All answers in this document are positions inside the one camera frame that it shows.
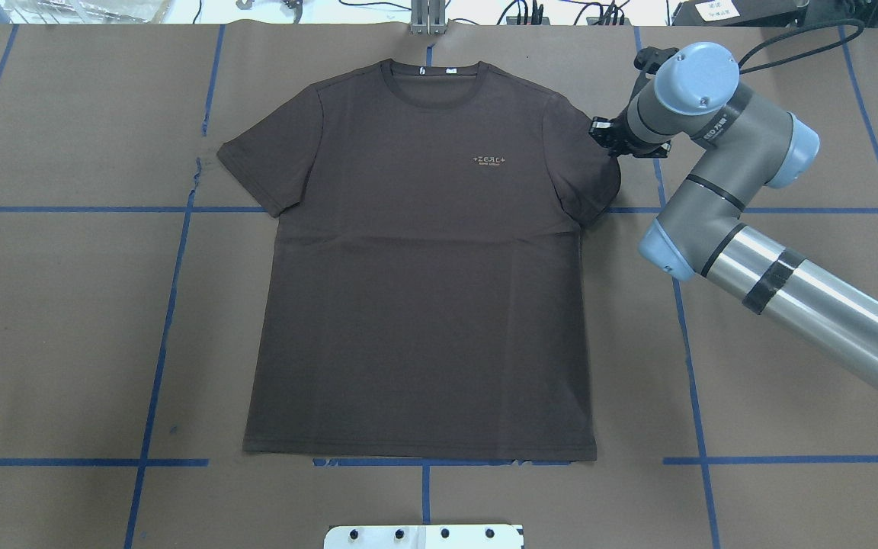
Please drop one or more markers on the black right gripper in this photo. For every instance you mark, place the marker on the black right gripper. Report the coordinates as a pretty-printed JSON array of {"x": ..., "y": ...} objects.
[{"x": 616, "y": 133}]

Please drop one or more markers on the dark brown t-shirt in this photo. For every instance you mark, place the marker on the dark brown t-shirt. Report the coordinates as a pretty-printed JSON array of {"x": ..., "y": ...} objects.
[{"x": 426, "y": 296}]

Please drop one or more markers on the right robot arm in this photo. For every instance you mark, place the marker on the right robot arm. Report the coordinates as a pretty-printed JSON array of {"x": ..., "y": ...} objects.
[{"x": 748, "y": 143}]

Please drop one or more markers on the black equipment box with label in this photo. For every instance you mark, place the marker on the black equipment box with label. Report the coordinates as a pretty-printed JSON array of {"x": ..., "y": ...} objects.
[{"x": 739, "y": 13}]

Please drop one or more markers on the aluminium camera post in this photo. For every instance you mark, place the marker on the aluminium camera post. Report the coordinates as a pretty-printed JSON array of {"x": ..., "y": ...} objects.
[{"x": 428, "y": 17}]

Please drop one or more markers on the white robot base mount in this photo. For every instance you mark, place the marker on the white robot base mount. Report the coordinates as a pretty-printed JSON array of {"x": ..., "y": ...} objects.
[{"x": 426, "y": 536}]

